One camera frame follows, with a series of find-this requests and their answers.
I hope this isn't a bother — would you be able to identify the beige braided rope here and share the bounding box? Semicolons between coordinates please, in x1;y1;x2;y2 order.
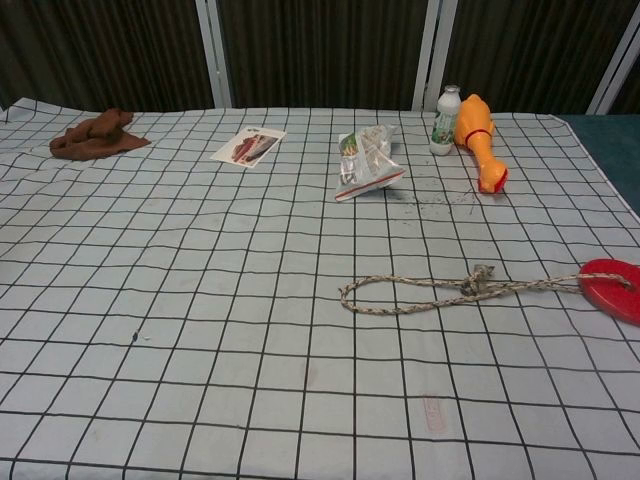
339;263;632;317

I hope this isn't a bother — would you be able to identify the red disc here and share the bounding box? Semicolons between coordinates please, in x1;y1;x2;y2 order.
578;258;640;326

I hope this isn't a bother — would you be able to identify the crumpled snack bag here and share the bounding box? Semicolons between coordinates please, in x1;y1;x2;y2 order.
333;122;407;204

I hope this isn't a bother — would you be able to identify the printed paper card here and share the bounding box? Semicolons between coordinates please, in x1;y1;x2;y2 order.
209;126;288;170

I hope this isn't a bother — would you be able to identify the white black checked tablecloth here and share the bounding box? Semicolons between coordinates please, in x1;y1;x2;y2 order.
0;97;640;480

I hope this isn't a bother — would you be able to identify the small white plastic bottle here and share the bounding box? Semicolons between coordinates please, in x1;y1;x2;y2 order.
429;84;462;156

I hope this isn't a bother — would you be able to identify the orange rubber chicken toy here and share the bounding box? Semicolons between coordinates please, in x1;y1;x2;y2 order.
453;93;510;195

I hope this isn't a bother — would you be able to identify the brown crumpled cloth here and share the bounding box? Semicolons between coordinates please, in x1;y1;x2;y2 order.
48;107;153;163

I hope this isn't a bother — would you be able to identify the teal table mat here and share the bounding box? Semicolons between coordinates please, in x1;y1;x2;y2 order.
557;113;640;221

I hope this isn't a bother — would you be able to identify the white partition frame post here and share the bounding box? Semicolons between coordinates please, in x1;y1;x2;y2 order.
412;0;454;114
587;29;640;115
193;0;236;109

